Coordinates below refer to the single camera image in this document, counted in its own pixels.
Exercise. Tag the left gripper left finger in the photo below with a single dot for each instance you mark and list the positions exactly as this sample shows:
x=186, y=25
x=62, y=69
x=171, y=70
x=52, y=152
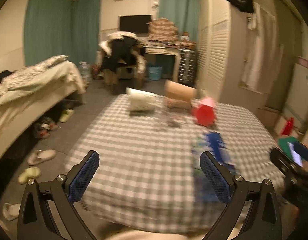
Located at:
x=35, y=219

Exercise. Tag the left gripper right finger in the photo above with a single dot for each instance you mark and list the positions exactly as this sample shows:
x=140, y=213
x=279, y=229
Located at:
x=263, y=220

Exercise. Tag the blue plastic water bottle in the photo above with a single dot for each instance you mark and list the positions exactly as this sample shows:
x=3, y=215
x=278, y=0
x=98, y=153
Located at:
x=212, y=168

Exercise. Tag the red hexagonal cup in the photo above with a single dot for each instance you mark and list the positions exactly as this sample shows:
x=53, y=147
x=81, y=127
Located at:
x=204, y=113

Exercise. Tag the brown paper cup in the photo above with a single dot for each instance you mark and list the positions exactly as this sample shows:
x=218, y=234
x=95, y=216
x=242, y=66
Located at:
x=178, y=95

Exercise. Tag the white printed paper cup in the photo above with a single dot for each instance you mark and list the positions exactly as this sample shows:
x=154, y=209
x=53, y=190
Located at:
x=141, y=100

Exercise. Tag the white slipper at edge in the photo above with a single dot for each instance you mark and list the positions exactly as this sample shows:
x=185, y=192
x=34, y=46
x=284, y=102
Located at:
x=10, y=211

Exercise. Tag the smartphone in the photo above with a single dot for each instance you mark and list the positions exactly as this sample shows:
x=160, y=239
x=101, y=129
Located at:
x=295, y=156

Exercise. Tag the green stool cushion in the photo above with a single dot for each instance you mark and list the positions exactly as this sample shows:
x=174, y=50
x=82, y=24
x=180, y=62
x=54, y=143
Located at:
x=283, y=144

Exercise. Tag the pale green slipper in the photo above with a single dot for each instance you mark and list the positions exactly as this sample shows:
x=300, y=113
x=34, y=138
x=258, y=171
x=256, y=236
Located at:
x=29, y=173

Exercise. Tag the red bottle on floor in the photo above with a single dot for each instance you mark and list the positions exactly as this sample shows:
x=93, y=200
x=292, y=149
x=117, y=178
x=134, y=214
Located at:
x=287, y=130

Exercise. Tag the white refrigerator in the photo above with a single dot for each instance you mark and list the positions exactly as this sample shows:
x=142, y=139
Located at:
x=296, y=105

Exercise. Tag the sneaker with red trim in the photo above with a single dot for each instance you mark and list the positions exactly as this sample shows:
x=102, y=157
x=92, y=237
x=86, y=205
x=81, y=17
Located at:
x=42, y=130

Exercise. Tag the green slipper under bed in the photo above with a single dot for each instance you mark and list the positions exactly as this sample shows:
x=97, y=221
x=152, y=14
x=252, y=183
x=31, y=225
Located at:
x=66, y=115

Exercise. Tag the checkered tablecloth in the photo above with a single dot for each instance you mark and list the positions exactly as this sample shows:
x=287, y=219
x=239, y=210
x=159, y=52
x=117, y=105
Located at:
x=145, y=178

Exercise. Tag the pink basin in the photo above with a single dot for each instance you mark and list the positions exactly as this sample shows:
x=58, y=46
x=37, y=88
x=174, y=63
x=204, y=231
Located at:
x=302, y=61

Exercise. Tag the hanging white towel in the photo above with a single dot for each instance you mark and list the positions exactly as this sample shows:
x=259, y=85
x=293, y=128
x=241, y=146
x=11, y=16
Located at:
x=260, y=52

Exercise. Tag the patterned bed quilt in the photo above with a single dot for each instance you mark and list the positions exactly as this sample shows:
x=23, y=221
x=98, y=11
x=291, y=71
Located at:
x=14, y=80

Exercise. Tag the large clear water jug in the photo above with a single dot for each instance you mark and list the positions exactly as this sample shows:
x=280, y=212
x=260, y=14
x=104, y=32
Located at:
x=85, y=71

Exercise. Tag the dark suitcase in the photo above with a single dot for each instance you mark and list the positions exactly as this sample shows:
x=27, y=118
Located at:
x=187, y=67

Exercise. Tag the wooden chair with clothes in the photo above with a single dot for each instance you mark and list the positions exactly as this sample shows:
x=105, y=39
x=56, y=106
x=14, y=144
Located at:
x=122, y=49

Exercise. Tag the blue laundry basket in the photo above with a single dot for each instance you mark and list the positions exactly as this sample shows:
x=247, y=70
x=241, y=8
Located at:
x=154, y=72

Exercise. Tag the white louvered wardrobe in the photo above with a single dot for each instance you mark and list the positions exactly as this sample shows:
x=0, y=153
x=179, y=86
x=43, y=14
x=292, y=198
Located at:
x=222, y=43

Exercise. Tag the green left curtain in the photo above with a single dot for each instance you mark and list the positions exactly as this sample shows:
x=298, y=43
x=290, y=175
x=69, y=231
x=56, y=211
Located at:
x=61, y=27

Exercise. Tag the white desk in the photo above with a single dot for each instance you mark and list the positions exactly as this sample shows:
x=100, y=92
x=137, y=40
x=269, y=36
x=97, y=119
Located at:
x=168, y=58

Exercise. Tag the plaid cloth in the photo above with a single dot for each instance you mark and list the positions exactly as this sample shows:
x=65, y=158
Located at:
x=162, y=30

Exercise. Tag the green window curtain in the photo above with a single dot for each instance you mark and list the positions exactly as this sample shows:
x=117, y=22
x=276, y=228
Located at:
x=183, y=13

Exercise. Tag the black television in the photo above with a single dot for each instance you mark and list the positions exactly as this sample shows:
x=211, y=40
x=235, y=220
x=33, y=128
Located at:
x=138, y=24

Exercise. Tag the bed with white frame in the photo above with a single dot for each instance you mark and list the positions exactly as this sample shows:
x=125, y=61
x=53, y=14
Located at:
x=21, y=107

